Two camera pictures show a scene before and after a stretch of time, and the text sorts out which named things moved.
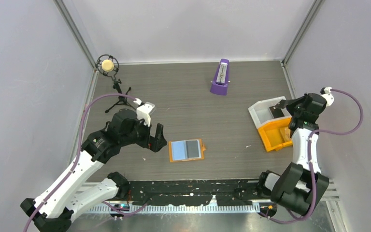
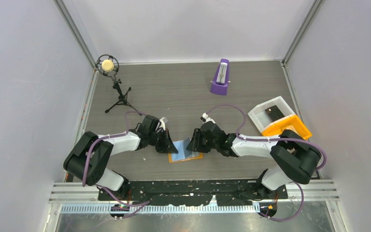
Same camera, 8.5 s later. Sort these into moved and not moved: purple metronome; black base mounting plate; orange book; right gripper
Moved: right gripper
Not moved: black base mounting plate; purple metronome; orange book
